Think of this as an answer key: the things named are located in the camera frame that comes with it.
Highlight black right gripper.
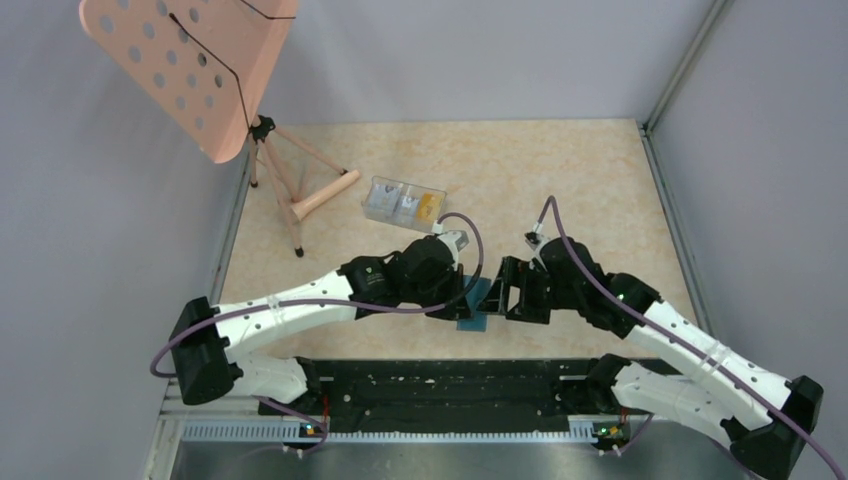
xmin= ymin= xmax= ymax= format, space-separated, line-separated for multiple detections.
xmin=476 ymin=255 xmax=583 ymax=324

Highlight blue leather card holder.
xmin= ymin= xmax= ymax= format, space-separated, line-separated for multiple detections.
xmin=456 ymin=277 xmax=492 ymax=333

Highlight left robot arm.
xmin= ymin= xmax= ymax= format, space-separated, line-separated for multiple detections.
xmin=167 ymin=230 xmax=469 ymax=414

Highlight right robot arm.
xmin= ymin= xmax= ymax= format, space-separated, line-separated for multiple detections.
xmin=478 ymin=233 xmax=824 ymax=479

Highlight yellow card in box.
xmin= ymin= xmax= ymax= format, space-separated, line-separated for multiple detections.
xmin=416 ymin=193 xmax=444 ymax=222

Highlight white card in box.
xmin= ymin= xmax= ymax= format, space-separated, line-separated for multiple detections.
xmin=366 ymin=184 xmax=400 ymax=215
xmin=393 ymin=195 xmax=420 ymax=227

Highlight clear plastic card box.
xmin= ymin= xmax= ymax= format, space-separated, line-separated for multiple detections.
xmin=362 ymin=176 xmax=447 ymax=232

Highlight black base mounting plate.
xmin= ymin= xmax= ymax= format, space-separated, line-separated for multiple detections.
xmin=289 ymin=359 xmax=633 ymax=434

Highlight pink perforated music stand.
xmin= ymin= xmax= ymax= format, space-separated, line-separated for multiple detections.
xmin=78 ymin=0 xmax=360 ymax=257

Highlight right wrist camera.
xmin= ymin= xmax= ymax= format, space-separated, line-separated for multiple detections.
xmin=524 ymin=228 xmax=547 ymax=250

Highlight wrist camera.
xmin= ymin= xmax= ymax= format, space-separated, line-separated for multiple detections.
xmin=524 ymin=228 xmax=547 ymax=250
xmin=436 ymin=229 xmax=470 ymax=257

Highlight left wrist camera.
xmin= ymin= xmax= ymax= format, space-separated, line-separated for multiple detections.
xmin=436 ymin=229 xmax=470 ymax=257

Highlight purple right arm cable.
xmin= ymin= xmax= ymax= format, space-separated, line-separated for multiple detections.
xmin=536 ymin=195 xmax=848 ymax=480

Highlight aluminium rail frame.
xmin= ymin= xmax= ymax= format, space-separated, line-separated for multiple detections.
xmin=181 ymin=375 xmax=636 ymax=450

